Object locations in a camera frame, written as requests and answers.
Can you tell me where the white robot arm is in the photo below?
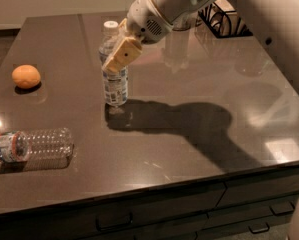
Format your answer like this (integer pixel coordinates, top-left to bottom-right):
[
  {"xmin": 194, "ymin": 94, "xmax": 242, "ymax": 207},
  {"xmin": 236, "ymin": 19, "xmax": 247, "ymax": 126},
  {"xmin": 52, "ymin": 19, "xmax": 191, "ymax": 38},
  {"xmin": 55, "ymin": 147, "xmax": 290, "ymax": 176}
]
[{"xmin": 102, "ymin": 0, "xmax": 299, "ymax": 96}]

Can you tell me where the right upper drawer handle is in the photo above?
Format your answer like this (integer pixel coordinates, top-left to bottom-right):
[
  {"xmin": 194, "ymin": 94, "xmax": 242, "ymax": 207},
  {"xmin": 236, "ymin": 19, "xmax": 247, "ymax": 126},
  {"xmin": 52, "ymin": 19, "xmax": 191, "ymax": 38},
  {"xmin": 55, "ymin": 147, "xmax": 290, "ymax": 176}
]
[{"xmin": 270, "ymin": 202, "xmax": 294, "ymax": 216}]

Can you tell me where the clear lying water bottle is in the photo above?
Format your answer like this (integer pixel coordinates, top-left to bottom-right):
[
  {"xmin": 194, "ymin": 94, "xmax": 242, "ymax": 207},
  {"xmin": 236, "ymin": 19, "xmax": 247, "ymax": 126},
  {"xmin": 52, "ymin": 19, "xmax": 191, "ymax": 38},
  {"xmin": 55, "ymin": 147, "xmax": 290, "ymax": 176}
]
[{"xmin": 0, "ymin": 128, "xmax": 74, "ymax": 174}]

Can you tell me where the black wire napkin basket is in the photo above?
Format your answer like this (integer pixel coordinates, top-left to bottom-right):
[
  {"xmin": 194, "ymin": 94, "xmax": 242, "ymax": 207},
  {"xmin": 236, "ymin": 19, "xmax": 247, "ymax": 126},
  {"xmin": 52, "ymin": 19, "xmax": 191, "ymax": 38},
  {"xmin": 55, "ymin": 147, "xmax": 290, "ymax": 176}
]
[{"xmin": 196, "ymin": 1, "xmax": 252, "ymax": 39}]

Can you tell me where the drawer handle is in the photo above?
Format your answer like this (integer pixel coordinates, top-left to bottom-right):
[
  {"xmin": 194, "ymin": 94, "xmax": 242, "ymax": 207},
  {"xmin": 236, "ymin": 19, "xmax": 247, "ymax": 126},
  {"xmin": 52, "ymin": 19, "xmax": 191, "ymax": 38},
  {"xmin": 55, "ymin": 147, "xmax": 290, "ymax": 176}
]
[
  {"xmin": 95, "ymin": 212, "xmax": 133, "ymax": 232},
  {"xmin": 270, "ymin": 202, "xmax": 294, "ymax": 216},
  {"xmin": 248, "ymin": 222, "xmax": 270, "ymax": 235}
]

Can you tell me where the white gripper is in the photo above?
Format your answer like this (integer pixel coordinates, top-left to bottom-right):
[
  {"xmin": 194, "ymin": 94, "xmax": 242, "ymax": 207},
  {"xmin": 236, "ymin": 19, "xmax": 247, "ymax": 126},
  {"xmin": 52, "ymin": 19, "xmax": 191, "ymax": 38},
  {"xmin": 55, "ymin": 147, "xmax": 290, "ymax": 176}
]
[{"xmin": 102, "ymin": 0, "xmax": 172, "ymax": 73}]

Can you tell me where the left drawer handle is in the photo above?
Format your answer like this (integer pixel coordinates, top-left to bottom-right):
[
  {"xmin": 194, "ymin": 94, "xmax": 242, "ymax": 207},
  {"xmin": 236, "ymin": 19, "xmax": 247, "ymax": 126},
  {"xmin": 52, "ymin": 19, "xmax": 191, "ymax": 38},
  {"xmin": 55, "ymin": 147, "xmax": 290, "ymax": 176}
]
[{"xmin": 95, "ymin": 212, "xmax": 133, "ymax": 232}]

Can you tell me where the right lower drawer handle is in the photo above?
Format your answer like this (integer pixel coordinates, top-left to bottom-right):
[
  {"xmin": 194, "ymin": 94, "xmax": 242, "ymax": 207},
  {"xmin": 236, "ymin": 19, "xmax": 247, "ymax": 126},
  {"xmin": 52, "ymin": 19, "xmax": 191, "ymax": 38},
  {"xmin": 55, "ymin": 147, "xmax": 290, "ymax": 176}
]
[{"xmin": 248, "ymin": 222, "xmax": 270, "ymax": 235}]

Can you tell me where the metal cup with utensils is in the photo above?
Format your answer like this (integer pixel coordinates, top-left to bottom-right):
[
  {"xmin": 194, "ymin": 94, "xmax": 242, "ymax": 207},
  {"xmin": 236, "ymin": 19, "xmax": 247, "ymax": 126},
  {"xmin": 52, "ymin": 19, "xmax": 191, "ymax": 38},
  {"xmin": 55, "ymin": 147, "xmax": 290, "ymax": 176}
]
[{"xmin": 172, "ymin": 13, "xmax": 196, "ymax": 31}]

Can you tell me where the blue label plastic bottle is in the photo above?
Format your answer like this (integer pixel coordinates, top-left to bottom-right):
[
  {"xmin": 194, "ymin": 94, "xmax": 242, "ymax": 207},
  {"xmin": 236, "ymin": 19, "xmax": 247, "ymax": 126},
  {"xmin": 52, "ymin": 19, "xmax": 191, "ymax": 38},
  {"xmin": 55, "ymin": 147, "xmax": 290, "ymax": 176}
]
[{"xmin": 98, "ymin": 20, "xmax": 129, "ymax": 108}]

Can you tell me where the orange fruit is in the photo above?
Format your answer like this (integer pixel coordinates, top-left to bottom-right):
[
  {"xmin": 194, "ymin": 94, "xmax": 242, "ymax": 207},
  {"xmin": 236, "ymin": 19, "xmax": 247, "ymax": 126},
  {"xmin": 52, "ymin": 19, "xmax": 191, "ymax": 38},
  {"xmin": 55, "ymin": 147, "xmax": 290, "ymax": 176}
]
[{"xmin": 12, "ymin": 65, "xmax": 41, "ymax": 89}]

